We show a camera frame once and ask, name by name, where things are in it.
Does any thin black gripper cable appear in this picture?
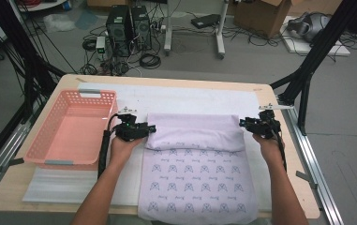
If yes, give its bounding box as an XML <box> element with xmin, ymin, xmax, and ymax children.
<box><xmin>273</xmin><ymin>127</ymin><xmax>289</xmax><ymax>173</ymax></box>

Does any white grid mat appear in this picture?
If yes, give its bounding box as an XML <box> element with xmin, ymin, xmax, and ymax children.
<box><xmin>77</xmin><ymin>82</ymin><xmax>275</xmax><ymax>214</ymax></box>

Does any person's right hand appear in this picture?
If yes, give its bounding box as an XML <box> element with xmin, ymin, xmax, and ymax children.
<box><xmin>251</xmin><ymin>133</ymin><xmax>286</xmax><ymax>164</ymax></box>

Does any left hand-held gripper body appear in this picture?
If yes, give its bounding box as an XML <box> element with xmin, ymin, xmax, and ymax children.
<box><xmin>113</xmin><ymin>106</ymin><xmax>151</xmax><ymax>143</ymax></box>

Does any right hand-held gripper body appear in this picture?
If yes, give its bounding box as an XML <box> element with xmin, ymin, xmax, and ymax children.
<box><xmin>245</xmin><ymin>103</ymin><xmax>294</xmax><ymax>139</ymax></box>

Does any lilac patterned towel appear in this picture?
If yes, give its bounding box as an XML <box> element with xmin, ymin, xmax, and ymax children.
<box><xmin>137</xmin><ymin>112</ymin><xmax>260</xmax><ymax>225</ymax></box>

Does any clear plastic bag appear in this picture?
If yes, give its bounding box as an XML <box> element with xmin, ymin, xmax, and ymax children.
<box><xmin>43</xmin><ymin>12</ymin><xmax>77</xmax><ymax>34</ymax></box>

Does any grey metal bracket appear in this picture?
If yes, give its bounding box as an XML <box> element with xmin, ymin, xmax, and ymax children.
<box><xmin>0</xmin><ymin>157</ymin><xmax>25</xmax><ymax>173</ymax></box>
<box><xmin>295</xmin><ymin>170</ymin><xmax>319</xmax><ymax>190</ymax></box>

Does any black computer tower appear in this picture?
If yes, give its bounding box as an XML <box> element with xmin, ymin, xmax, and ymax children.
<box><xmin>130</xmin><ymin>5</ymin><xmax>153</xmax><ymax>51</ymax></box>
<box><xmin>105</xmin><ymin>4</ymin><xmax>134</xmax><ymax>58</ymax></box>

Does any white power supply box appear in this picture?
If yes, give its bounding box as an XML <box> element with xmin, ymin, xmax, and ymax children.
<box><xmin>95</xmin><ymin>36</ymin><xmax>107</xmax><ymax>61</ymax></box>

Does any black sleeved gripper cable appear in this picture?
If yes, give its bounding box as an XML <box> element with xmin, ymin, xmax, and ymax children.
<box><xmin>97</xmin><ymin>112</ymin><xmax>121</xmax><ymax>180</ymax></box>

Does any pink plastic basket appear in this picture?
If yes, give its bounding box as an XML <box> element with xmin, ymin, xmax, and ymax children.
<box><xmin>22</xmin><ymin>88</ymin><xmax>119</xmax><ymax>172</ymax></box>

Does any white stand frame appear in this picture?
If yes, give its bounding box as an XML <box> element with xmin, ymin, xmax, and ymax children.
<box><xmin>163</xmin><ymin>0</ymin><xmax>231</xmax><ymax>60</ymax></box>

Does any aluminium rail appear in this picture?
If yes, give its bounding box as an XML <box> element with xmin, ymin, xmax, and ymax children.
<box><xmin>0</xmin><ymin>102</ymin><xmax>32</xmax><ymax>204</ymax></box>
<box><xmin>277</xmin><ymin>97</ymin><xmax>344</xmax><ymax>225</ymax></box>

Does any person's left hand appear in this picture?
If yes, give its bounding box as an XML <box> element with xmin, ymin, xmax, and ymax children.
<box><xmin>108</xmin><ymin>136</ymin><xmax>146</xmax><ymax>168</ymax></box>

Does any black flat device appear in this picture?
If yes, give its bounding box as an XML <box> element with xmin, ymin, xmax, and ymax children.
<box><xmin>190</xmin><ymin>13</ymin><xmax>221</xmax><ymax>30</ymax></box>

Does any coiled black cable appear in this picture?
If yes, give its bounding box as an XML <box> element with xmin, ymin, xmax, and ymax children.
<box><xmin>139</xmin><ymin>52</ymin><xmax>162</xmax><ymax>70</ymax></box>

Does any black frame strut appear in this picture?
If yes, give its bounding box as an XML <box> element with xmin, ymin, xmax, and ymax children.
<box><xmin>269</xmin><ymin>0</ymin><xmax>357</xmax><ymax>136</ymax></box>
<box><xmin>0</xmin><ymin>0</ymin><xmax>67</xmax><ymax>123</ymax></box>

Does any brown cardboard box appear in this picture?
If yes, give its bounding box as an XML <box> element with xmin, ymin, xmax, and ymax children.
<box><xmin>233</xmin><ymin>0</ymin><xmax>292</xmax><ymax>39</ymax></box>

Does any white floor board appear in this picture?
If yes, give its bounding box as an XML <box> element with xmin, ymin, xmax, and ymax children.
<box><xmin>279</xmin><ymin>15</ymin><xmax>351</xmax><ymax>57</ymax></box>

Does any grey rounded device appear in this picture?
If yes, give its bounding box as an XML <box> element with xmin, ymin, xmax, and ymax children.
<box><xmin>287</xmin><ymin>11</ymin><xmax>332</xmax><ymax>43</ymax></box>

